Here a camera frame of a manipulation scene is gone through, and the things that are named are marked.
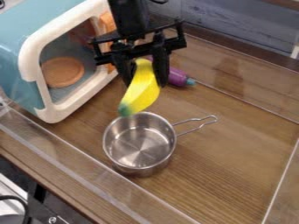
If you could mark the clear acrylic barrier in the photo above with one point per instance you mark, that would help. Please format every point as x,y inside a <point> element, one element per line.
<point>283,208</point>
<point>102,195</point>

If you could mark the clear acrylic right barrier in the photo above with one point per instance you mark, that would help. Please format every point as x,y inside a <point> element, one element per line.
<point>283,208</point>

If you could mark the blue white toy microwave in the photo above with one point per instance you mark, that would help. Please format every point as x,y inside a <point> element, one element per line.
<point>40,30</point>

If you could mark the clear acrylic front barrier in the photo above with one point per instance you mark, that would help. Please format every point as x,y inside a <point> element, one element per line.
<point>102,195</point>

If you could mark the yellow toy banana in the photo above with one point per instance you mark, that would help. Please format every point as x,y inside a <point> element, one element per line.
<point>142,90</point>

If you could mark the purple toy eggplant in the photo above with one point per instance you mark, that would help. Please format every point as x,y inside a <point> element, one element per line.
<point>178,79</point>

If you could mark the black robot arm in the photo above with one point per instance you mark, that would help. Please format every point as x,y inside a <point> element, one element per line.
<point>130,17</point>

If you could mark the silver metal pot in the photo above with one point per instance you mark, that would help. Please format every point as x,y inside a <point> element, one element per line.
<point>138,141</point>

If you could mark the orange microwave turntable plate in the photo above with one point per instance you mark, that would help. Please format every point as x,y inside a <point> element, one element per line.
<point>61,71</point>

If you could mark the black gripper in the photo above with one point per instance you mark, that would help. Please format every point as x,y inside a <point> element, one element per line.
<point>157,42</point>

